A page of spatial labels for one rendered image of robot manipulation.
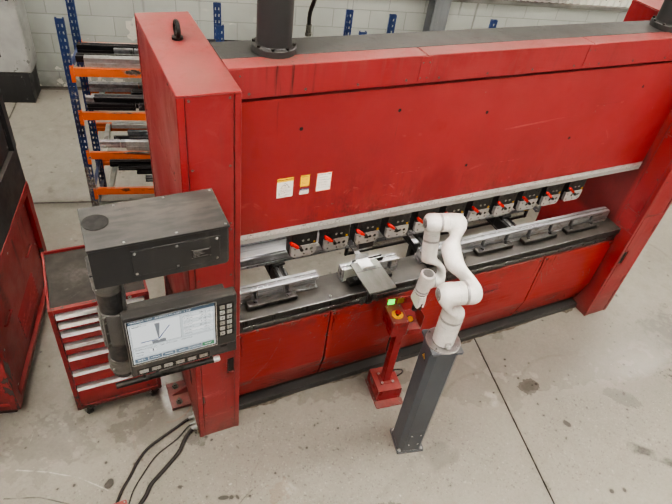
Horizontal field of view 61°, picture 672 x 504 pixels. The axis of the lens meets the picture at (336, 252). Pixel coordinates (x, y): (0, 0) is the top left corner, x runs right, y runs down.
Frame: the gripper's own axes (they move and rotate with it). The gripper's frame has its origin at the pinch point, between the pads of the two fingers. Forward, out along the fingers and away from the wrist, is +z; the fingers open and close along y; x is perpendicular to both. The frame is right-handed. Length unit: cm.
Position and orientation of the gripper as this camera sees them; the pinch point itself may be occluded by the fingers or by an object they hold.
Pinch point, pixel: (415, 307)
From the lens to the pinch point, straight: 349.3
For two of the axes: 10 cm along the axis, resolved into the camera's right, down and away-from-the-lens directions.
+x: 9.5, -1.0, 2.9
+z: -1.4, 6.9, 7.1
